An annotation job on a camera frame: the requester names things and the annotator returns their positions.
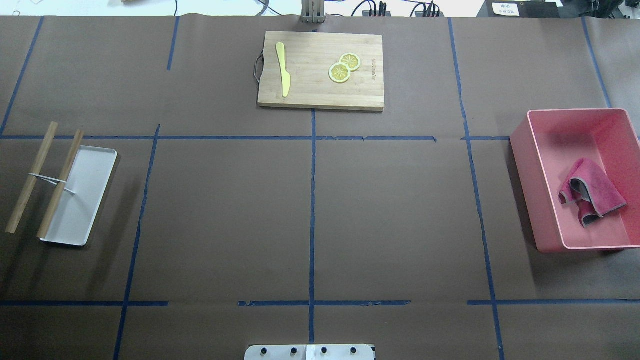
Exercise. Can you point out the bamboo cutting board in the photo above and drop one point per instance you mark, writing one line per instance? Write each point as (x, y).
(309, 56)

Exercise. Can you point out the white rectangular tray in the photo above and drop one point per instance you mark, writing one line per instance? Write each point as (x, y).
(81, 201)

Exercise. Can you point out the wooden rod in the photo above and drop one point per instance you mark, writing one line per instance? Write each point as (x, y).
(60, 185)
(30, 181)

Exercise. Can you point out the pink plastic bin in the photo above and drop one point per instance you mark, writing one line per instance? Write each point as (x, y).
(546, 145)

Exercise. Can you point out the inner wooden rod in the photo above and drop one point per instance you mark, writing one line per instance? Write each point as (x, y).
(60, 185)

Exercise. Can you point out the pink fleece cloth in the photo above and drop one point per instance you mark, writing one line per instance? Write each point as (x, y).
(588, 186)

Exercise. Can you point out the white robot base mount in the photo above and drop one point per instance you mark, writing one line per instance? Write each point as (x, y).
(349, 351)

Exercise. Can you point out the yellow plastic knife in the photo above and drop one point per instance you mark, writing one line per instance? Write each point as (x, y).
(284, 74)

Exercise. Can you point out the white rack bracket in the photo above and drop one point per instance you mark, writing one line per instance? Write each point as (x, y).
(54, 181)

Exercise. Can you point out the metal cutting board handle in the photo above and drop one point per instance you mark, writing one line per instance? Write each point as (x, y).
(258, 64)

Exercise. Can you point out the outer wooden rod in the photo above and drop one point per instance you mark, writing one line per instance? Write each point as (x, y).
(30, 181)

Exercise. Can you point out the grey metal stand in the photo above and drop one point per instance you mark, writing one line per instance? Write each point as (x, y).
(313, 11)

